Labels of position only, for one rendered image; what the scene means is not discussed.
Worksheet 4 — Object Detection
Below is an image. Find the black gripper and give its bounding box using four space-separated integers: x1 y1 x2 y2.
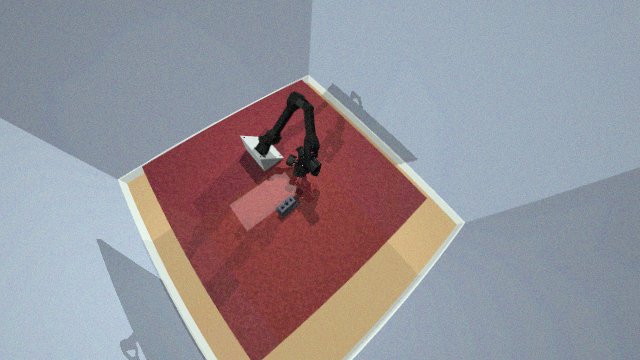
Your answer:
286 154 320 177

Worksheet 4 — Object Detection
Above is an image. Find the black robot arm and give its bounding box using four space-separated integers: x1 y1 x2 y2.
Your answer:
254 92 322 178

